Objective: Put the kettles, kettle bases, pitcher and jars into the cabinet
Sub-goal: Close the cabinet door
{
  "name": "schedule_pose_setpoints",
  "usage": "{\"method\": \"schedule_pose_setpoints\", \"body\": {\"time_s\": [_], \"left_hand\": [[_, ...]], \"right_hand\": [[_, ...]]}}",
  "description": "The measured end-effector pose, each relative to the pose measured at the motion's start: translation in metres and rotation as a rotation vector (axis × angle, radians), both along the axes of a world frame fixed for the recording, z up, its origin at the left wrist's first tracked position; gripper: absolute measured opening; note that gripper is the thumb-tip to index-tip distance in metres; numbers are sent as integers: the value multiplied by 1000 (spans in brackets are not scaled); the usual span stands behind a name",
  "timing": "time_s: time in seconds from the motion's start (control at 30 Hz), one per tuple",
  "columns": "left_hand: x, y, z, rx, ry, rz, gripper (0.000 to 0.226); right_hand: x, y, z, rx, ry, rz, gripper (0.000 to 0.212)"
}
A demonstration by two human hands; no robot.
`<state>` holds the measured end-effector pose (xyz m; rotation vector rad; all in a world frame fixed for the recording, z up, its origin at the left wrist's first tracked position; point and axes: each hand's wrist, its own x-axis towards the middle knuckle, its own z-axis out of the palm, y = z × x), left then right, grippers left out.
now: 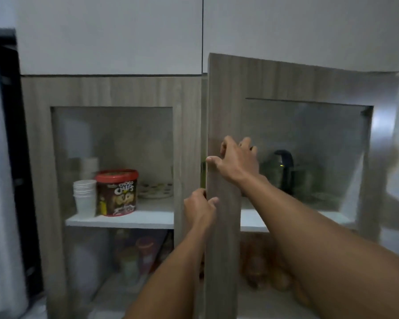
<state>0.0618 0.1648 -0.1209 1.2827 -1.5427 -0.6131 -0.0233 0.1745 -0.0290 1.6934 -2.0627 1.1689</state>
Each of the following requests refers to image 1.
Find person's right forearm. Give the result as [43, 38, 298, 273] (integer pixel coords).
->
[241, 174, 399, 319]

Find person's left forearm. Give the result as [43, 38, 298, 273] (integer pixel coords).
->
[125, 222, 217, 319]

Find wood frame glass cabinet door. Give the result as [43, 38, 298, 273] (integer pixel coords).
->
[201, 53, 399, 319]
[20, 76, 203, 319]

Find red lid cereal tub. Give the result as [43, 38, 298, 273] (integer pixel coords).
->
[94, 168, 140, 217]

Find person's left hand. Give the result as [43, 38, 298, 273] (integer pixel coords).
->
[183, 188, 219, 230]

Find white upper cabinet door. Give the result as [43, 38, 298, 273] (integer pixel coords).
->
[15, 0, 204, 77]
[202, 0, 399, 74]

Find polka dot plates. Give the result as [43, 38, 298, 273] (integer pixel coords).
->
[138, 182, 174, 200]

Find stack of white paper cups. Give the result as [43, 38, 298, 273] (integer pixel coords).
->
[73, 179, 98, 218]

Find steel kettle with black handle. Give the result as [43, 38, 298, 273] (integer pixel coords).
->
[269, 149, 297, 196]

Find red lid jar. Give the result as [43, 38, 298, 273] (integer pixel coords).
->
[135, 236, 157, 273]

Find person's right hand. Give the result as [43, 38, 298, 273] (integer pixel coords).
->
[206, 136, 268, 187]

